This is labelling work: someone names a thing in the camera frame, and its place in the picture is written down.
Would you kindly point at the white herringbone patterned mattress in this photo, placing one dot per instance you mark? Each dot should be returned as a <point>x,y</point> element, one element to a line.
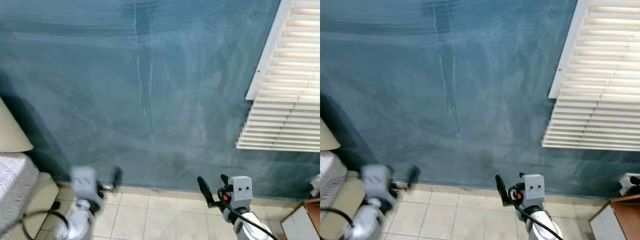
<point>330,175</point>
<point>15,185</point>

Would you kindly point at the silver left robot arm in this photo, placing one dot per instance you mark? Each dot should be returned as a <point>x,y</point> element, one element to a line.
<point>367,222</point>
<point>75,225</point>

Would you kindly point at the white slatted window blind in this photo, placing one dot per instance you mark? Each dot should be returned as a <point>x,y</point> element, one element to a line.
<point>600,100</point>
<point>295,100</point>

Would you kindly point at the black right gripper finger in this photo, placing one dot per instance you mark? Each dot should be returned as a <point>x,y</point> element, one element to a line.
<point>205,190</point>
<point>502,189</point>
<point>224,179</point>
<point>521,177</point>

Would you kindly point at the beige lamp shade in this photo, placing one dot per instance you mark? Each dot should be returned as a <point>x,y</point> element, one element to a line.
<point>12,135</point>
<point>327,140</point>

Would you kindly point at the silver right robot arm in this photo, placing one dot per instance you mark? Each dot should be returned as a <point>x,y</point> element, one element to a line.
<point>252,227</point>
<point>542,227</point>

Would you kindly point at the beige padded headboard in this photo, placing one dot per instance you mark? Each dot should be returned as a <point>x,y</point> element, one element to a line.
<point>345,195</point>
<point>42,200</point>

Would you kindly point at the white window frame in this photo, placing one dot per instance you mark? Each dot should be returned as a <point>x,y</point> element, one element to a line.
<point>570,50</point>
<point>270,50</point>

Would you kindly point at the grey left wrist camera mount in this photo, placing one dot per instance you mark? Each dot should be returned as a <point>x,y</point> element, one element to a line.
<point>84,182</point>
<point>377,180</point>

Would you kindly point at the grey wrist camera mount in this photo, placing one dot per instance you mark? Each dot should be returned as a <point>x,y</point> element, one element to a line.
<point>533,187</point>
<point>241,190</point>
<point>84,182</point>
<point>377,180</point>

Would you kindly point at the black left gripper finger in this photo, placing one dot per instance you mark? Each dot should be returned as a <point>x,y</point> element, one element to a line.
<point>413,175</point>
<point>117,177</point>

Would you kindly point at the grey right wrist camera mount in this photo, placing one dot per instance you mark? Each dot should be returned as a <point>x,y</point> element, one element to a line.
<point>533,187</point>
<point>241,190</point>

